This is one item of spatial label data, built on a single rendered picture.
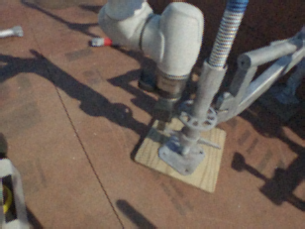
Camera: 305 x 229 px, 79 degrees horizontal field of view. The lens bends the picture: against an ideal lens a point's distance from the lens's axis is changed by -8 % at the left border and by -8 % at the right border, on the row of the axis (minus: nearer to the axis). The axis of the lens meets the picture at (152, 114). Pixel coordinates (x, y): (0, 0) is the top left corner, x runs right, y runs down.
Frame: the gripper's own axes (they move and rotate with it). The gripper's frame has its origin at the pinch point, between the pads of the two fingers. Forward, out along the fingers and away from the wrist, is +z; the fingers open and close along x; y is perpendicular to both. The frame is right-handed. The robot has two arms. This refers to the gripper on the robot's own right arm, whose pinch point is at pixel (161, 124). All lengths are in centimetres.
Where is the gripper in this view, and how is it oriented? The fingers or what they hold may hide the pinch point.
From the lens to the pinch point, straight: 68.2
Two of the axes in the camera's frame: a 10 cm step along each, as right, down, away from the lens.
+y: 9.5, 2.8, -1.3
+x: 2.9, -6.6, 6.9
